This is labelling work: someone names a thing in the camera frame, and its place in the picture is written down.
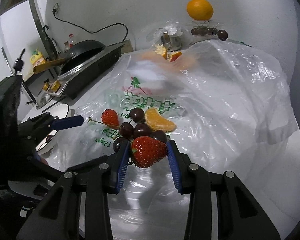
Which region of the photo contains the red strawberry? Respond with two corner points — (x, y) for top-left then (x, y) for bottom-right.
(131, 136), (167, 168)
(101, 109), (120, 129)

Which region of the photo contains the white round plate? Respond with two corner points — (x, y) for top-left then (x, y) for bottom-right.
(36, 103), (71, 156)

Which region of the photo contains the dark cherry on plate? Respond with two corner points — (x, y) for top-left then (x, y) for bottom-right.
(46, 134), (54, 143)

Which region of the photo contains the black chopstick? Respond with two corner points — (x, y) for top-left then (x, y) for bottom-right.
(41, 96), (66, 113)

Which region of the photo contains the steel pot lid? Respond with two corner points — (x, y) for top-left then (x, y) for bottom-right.
(36, 89), (54, 109)

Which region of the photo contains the black metal rack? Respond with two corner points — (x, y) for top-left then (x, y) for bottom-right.
(24, 70), (56, 99)

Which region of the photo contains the silver induction cooker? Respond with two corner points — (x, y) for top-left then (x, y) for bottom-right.
(44, 42), (124, 99)

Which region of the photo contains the orange segment on bag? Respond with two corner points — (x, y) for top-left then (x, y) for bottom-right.
(145, 108), (177, 132)

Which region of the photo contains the yellow detergent bottle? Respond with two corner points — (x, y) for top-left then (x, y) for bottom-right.
(30, 49), (46, 67)

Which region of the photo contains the black umbrella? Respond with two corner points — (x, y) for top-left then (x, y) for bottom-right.
(43, 25), (58, 60)

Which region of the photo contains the oil bottle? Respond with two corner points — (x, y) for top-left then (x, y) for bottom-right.
(64, 41), (70, 53)

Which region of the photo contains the clear printed plastic bag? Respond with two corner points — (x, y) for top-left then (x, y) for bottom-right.
(48, 41), (300, 238)

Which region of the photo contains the red cap bottle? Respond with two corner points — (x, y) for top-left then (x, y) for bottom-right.
(69, 34), (76, 48)

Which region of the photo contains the orange peel piece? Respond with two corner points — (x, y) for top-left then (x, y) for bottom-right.
(168, 51), (182, 62)

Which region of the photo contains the peeled half orange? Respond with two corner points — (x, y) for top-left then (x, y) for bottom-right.
(154, 44), (167, 60)

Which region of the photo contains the steel cup in bag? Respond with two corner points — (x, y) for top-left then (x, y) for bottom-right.
(146, 20), (185, 52)

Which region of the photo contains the clear fruit container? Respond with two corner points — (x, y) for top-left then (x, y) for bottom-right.
(186, 20), (223, 43)

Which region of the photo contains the whole orange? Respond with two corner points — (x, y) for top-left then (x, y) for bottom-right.
(186, 0), (214, 21)

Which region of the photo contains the black wok wooden handle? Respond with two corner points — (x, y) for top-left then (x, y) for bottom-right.
(33, 40), (106, 75)

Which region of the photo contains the black power cable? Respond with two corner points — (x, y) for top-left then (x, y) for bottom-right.
(52, 3), (129, 46)

